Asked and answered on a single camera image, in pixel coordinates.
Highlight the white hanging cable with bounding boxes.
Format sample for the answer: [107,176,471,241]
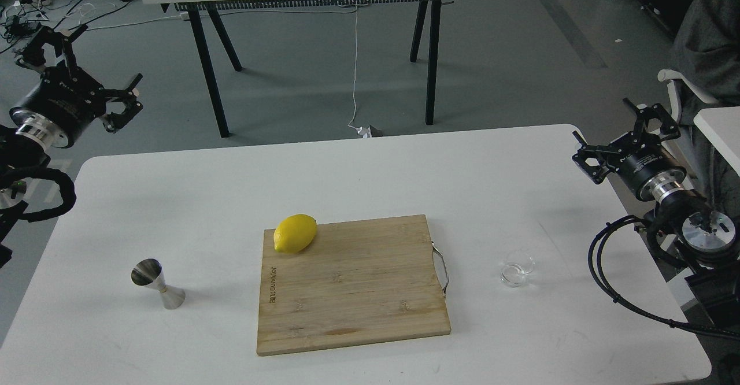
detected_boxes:
[347,3,373,139]

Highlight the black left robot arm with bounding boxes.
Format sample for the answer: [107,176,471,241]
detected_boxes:
[1,24,143,239]

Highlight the bamboo cutting board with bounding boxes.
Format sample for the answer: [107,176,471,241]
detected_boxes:
[256,214,451,356]

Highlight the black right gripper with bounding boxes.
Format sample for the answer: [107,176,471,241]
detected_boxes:
[572,98,686,202]

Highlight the small clear glass cup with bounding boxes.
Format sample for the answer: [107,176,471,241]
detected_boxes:
[500,250,536,288]

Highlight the person in grey hoodie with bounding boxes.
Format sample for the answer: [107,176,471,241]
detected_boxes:
[672,0,739,219]

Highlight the yellow lemon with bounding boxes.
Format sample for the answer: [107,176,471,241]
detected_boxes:
[273,214,317,254]

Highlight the steel double jigger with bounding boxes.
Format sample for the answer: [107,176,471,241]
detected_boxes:
[131,258,187,310]

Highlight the white office chair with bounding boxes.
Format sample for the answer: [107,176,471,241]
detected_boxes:
[656,69,720,123]

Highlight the white background table black legs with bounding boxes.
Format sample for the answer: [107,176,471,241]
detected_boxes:
[143,0,442,138]

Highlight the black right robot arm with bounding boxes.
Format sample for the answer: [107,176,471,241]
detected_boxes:
[573,99,738,341]

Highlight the floor cables and power strip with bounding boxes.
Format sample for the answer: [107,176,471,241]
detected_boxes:
[0,0,139,56]

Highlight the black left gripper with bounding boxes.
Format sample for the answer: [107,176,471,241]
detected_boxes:
[10,24,144,149]

